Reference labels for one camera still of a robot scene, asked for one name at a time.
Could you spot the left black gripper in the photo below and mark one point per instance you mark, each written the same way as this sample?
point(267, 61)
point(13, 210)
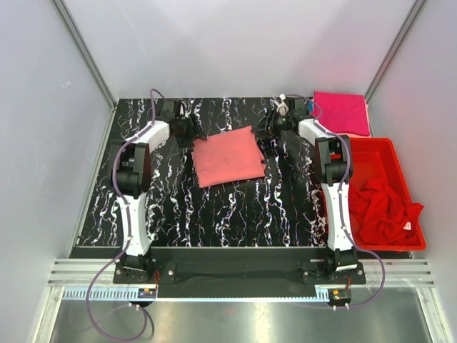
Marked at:
point(195, 133)

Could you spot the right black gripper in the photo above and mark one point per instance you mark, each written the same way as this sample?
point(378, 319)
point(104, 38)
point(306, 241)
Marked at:
point(262, 126)

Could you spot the salmon pink t shirt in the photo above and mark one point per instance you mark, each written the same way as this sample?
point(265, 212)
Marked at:
point(228, 157)

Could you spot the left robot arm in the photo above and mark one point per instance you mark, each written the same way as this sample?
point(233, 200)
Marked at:
point(131, 175)

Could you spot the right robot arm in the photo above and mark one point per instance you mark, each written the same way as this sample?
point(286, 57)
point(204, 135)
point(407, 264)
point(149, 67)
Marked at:
point(332, 165)

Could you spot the black marble pattern mat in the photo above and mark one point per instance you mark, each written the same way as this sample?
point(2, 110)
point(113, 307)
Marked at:
point(282, 209)

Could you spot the magenta folded t shirt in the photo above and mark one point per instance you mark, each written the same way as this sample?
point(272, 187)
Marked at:
point(342, 113)

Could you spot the red plastic bin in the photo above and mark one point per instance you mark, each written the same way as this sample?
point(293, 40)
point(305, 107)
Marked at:
point(376, 158)

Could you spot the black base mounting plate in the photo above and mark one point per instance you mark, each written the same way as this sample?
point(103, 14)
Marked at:
point(230, 273)

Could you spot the red t shirt in bin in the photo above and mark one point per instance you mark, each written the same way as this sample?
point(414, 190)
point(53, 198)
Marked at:
point(379, 217)

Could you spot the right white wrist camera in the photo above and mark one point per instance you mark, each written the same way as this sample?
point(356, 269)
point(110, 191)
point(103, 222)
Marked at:
point(281, 105)

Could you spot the left aluminium corner post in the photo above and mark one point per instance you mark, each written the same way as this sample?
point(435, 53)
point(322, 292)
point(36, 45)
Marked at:
point(70, 25)

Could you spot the aluminium corner post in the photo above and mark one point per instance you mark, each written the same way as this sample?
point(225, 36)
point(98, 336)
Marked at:
point(402, 34)
point(70, 25)

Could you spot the white cable duct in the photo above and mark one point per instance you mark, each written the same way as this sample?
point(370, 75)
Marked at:
point(140, 295)

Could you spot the right aluminium corner post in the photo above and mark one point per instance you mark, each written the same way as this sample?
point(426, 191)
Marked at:
point(402, 34)

